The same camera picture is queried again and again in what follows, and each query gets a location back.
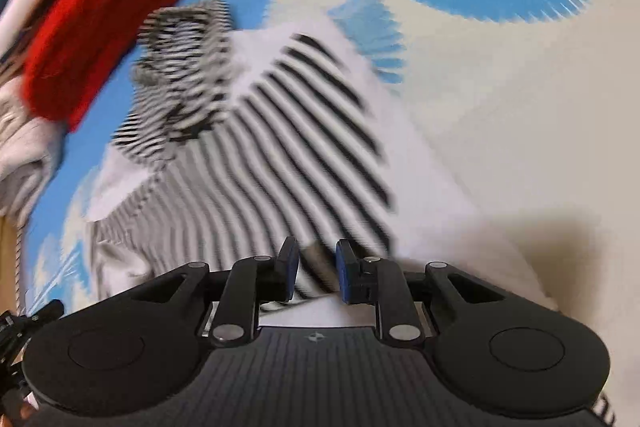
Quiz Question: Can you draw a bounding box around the wooden bed frame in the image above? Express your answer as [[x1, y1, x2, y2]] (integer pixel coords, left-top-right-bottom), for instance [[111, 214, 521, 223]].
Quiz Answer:
[[0, 216, 22, 314]]

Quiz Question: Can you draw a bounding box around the blue cream patterned bedsheet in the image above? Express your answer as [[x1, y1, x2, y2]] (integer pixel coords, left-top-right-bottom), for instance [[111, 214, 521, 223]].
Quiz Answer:
[[20, 0, 640, 427]]

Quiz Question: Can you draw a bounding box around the red folded blanket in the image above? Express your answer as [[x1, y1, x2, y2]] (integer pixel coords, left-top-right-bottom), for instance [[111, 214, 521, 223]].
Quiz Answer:
[[22, 0, 207, 134]]

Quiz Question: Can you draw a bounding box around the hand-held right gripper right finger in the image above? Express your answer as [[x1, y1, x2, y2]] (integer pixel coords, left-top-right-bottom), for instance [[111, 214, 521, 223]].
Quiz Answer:
[[335, 238, 507, 349]]

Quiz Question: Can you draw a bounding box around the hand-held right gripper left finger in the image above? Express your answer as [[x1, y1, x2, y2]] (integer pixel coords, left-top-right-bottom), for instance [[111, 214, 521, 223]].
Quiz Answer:
[[131, 236, 301, 351]]

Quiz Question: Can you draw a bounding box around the white folded quilt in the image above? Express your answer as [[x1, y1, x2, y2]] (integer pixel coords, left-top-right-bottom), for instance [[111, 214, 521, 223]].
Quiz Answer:
[[0, 77, 68, 228]]

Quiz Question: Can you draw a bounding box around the black white striped shirt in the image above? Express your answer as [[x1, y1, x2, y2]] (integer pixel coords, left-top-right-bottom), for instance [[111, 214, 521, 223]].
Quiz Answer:
[[87, 0, 561, 314]]

